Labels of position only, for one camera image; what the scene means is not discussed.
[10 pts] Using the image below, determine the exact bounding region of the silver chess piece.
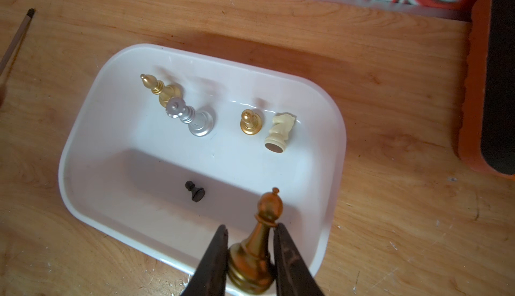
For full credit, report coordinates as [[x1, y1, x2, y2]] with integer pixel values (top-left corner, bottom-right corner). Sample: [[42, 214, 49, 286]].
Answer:
[[165, 97, 214, 137]]

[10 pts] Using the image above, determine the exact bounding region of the black tool case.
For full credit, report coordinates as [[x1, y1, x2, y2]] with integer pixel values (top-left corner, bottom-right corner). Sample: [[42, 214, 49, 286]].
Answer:
[[458, 0, 514, 179]]

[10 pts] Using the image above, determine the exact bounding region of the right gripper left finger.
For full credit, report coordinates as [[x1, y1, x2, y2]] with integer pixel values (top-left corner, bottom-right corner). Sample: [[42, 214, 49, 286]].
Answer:
[[181, 225, 228, 296]]

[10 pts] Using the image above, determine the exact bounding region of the cream knight chess piece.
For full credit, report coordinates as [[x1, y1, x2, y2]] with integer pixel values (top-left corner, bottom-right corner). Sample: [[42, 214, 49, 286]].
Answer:
[[264, 113, 296, 153]]

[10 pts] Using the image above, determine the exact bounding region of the gold bishop chess piece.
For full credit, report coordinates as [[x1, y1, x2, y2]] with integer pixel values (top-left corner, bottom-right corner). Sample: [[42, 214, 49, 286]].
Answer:
[[140, 74, 182, 108]]

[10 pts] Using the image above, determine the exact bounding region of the white plastic storage box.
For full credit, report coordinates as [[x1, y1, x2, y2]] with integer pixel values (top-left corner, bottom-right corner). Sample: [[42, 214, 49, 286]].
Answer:
[[58, 44, 347, 274]]

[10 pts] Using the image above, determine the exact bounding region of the orange handled screwdriver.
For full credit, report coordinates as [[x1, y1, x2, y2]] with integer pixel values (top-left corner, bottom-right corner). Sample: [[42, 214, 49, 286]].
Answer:
[[0, 8, 36, 74]]

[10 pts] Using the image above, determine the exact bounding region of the gold and black pawn pair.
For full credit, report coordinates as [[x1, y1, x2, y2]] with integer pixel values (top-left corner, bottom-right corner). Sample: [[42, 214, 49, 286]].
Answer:
[[228, 187, 283, 295]]

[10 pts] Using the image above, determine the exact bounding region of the gold pawn chess piece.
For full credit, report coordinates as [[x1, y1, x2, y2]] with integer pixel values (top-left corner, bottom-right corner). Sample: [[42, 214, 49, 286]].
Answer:
[[240, 109, 262, 135]]

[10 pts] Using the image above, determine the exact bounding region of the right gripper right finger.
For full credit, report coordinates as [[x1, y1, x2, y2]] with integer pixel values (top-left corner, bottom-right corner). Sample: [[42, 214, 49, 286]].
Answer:
[[273, 223, 324, 296]]

